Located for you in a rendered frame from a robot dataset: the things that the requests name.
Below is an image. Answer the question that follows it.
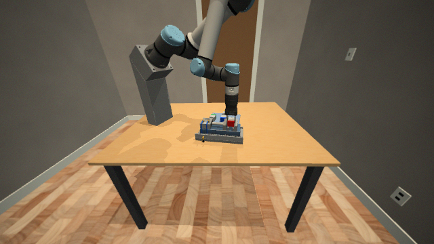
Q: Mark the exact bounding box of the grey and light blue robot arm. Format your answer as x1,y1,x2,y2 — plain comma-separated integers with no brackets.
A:
144,0,255,87

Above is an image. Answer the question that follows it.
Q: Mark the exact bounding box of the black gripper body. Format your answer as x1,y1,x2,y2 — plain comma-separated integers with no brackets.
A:
224,86,239,116

